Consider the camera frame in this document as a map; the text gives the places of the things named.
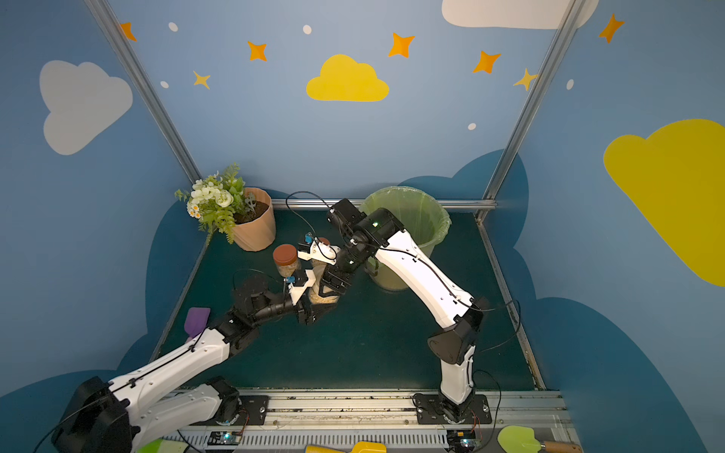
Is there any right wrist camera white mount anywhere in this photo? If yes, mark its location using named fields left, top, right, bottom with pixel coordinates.
left=296, top=232, right=339, bottom=264

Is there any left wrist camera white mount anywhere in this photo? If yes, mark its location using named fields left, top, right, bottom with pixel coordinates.
left=285, top=269, right=316, bottom=306

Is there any terracotta flower pot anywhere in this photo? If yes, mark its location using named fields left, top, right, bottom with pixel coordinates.
left=232, top=187, right=277, bottom=252

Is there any right controller board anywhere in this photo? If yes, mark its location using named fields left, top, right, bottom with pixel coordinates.
left=446, top=430, right=481, bottom=453

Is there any mesh bin green bag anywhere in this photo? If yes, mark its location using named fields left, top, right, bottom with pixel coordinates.
left=360, top=186, right=451, bottom=257

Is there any yellow toy scoop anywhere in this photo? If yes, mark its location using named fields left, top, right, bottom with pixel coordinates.
left=305, top=442, right=387, bottom=453

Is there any controller board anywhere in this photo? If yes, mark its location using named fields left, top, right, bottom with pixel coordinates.
left=446, top=430, right=481, bottom=453
left=207, top=431, right=243, bottom=447

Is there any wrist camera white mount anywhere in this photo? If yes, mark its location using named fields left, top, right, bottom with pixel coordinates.
left=296, top=232, right=339, bottom=264
left=285, top=269, right=316, bottom=306

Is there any green toy spatula wooden handle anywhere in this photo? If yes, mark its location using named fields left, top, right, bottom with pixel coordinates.
left=497, top=426, right=583, bottom=453

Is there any white flowers green plant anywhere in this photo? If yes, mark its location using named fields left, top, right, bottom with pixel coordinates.
left=175, top=163, right=256, bottom=243

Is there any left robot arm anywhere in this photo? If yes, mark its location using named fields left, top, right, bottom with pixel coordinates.
left=50, top=271, right=316, bottom=452

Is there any left controller board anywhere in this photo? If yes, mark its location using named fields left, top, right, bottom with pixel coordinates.
left=207, top=431, right=243, bottom=447

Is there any purple pink toy spatula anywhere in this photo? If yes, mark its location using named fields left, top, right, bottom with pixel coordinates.
left=183, top=307, right=211, bottom=341

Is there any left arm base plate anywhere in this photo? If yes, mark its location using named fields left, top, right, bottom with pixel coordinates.
left=224, top=394, right=270, bottom=426

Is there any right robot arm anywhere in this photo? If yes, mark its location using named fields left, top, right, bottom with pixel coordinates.
left=318, top=198, right=484, bottom=423

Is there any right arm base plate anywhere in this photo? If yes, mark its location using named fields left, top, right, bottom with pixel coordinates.
left=412, top=393, right=493, bottom=425

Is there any green toy tool left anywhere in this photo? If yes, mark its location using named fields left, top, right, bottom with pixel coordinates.
left=137, top=439, right=190, bottom=453

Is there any red lid oatmeal jar left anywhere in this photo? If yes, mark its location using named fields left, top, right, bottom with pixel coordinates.
left=273, top=243, right=300, bottom=279

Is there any aluminium front rail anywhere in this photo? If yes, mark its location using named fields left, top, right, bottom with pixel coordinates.
left=155, top=390, right=580, bottom=452

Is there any clear oatmeal jar front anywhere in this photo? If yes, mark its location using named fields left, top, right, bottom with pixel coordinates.
left=308, top=260, right=340, bottom=307

